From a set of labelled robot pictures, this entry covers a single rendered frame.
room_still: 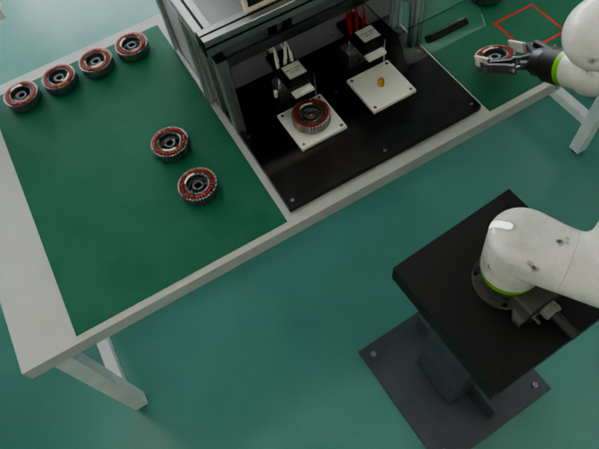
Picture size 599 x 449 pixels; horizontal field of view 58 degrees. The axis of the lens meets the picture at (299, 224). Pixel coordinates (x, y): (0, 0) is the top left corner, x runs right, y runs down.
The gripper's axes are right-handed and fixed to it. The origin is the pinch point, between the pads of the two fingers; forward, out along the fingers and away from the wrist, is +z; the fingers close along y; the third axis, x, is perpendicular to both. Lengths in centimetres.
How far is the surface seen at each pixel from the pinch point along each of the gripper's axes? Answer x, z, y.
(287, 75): 16, 11, -59
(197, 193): -3, 7, -95
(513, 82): -10.3, -1.4, 3.7
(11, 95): 30, 65, -133
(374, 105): -1.9, 7.7, -37.5
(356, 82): 3.5, 16.9, -37.2
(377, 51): 11.6, 11.0, -31.1
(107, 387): -52, 13, -146
